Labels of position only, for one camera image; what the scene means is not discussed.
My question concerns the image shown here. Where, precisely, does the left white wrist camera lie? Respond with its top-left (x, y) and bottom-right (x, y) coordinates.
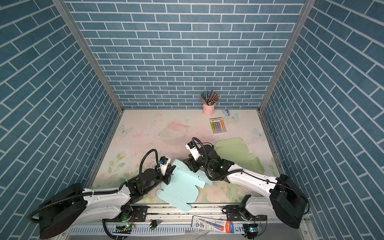
top-left (159, 156), bottom-right (171, 176)

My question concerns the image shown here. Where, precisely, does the left black corrugated cable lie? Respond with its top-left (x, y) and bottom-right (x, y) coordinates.
top-left (26, 148), bottom-right (159, 240)

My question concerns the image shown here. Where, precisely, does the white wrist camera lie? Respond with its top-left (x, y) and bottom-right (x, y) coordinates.
top-left (159, 156), bottom-right (171, 176)
top-left (185, 142), bottom-right (201, 161)

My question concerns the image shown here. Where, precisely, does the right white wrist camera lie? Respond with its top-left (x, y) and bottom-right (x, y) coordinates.
top-left (185, 142), bottom-right (201, 161)

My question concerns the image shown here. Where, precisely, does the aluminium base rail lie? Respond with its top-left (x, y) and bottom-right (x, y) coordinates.
top-left (52, 202), bottom-right (318, 240)

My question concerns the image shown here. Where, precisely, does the pack of coloured markers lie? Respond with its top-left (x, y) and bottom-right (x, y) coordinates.
top-left (210, 117), bottom-right (227, 134)

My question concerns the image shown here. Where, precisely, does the light blue paper box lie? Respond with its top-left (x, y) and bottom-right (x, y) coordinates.
top-left (157, 160), bottom-right (213, 212)

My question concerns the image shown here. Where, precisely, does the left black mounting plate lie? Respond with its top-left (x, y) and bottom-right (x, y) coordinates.
top-left (105, 206), bottom-right (148, 223)

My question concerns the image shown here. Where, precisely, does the left green circuit board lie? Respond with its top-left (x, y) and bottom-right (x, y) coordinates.
top-left (113, 225), bottom-right (133, 235)

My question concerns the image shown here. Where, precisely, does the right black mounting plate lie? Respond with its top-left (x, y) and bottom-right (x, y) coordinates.
top-left (222, 204), bottom-right (268, 222)

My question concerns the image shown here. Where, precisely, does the black mounting plate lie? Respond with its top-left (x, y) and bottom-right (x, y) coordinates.
top-left (222, 204), bottom-right (268, 222)
top-left (105, 206), bottom-right (148, 223)

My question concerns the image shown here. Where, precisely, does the pink pencil cup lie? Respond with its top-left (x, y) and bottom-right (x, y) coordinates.
top-left (203, 104), bottom-right (216, 117)

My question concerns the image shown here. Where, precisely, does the right green lit device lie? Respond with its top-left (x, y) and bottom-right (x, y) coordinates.
top-left (242, 224), bottom-right (260, 240)

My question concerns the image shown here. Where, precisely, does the small black knob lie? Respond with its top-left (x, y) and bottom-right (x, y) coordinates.
top-left (150, 220), bottom-right (158, 231)

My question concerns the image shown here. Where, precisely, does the coloured pencils bundle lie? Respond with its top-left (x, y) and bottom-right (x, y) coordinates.
top-left (201, 91), bottom-right (220, 106)

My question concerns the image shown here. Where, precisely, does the right black cable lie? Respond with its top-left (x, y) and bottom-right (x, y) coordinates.
top-left (190, 136), bottom-right (310, 216)

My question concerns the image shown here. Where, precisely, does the light green flat paper box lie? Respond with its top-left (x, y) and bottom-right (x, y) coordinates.
top-left (215, 138), bottom-right (265, 174)

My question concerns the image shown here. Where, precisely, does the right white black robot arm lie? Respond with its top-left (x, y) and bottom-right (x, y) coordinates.
top-left (183, 142), bottom-right (310, 229)

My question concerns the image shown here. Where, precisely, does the white red blue package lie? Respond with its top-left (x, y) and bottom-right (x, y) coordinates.
top-left (192, 216), bottom-right (235, 234)

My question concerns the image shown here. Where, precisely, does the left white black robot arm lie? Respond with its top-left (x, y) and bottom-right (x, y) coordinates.
top-left (28, 166), bottom-right (176, 240)

